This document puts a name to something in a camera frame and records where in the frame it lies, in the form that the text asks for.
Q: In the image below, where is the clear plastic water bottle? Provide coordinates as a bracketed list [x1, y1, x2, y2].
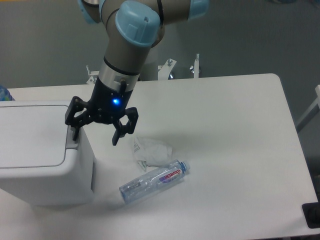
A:
[119, 159, 190, 204]

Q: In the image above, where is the blue green patterned object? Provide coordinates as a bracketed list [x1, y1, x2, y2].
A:
[0, 85, 15, 101]

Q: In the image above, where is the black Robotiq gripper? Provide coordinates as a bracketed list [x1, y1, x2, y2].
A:
[65, 78, 139, 146]

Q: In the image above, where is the black clamp at table corner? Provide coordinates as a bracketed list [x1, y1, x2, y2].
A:
[302, 202, 320, 229]

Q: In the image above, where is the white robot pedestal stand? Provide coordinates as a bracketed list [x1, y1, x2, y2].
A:
[85, 47, 202, 85]

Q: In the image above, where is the white frame at right edge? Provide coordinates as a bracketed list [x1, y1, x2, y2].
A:
[295, 84, 320, 133]

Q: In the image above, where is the crumpled white plastic wrapper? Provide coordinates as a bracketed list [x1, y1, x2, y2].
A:
[132, 136, 173, 172]

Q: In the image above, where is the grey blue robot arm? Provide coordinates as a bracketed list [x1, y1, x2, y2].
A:
[65, 0, 210, 145]

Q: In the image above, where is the white push-lid trash can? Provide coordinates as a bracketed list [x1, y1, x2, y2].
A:
[0, 100, 96, 206]

